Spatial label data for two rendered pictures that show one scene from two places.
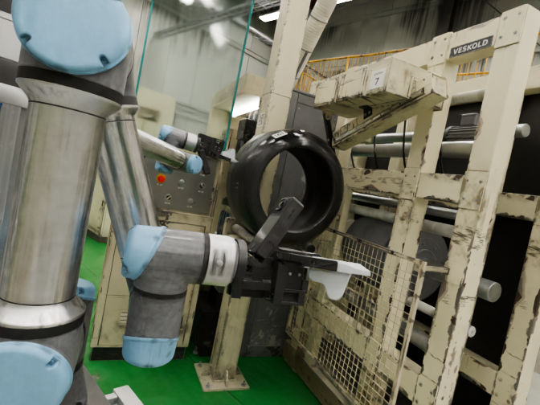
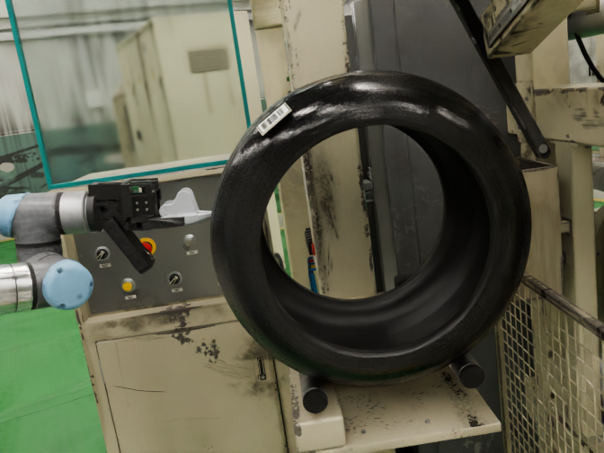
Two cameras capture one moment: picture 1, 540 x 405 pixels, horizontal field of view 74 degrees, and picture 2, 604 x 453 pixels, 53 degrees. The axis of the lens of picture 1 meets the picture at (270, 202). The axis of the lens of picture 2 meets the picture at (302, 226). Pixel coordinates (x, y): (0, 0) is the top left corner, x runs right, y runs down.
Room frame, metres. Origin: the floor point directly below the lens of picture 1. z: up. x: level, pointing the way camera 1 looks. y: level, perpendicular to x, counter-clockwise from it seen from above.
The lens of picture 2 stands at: (0.70, -0.37, 1.43)
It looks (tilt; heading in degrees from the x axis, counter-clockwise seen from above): 12 degrees down; 22
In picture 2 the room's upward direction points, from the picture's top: 8 degrees counter-clockwise
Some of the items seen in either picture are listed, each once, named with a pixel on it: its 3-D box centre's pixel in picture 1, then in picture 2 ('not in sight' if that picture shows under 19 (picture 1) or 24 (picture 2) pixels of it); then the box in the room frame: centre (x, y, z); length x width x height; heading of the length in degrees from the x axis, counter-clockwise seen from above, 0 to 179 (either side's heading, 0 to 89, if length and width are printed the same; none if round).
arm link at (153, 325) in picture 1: (153, 317); not in sight; (0.52, 0.14, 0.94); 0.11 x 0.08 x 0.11; 20
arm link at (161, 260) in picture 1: (165, 256); not in sight; (0.50, 0.13, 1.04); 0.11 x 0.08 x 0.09; 110
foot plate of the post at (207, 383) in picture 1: (221, 374); not in sight; (2.04, 0.08, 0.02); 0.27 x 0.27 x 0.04; 24
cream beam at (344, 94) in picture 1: (366, 92); not in sight; (1.82, -0.36, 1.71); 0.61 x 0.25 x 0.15; 24
